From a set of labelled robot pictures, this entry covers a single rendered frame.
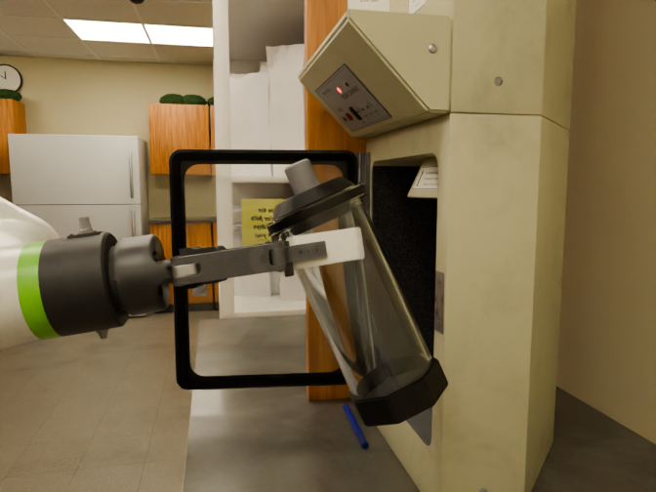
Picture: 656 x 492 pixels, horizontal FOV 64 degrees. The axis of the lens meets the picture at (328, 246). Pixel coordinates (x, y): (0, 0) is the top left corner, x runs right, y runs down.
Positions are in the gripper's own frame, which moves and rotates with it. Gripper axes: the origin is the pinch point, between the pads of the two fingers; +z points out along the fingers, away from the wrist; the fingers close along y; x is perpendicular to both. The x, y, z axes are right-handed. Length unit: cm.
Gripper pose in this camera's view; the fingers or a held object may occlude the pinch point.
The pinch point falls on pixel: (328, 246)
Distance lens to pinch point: 53.6
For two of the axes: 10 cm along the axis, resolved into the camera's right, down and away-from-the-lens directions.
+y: -1.6, -0.1, 9.9
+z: 9.8, -1.5, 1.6
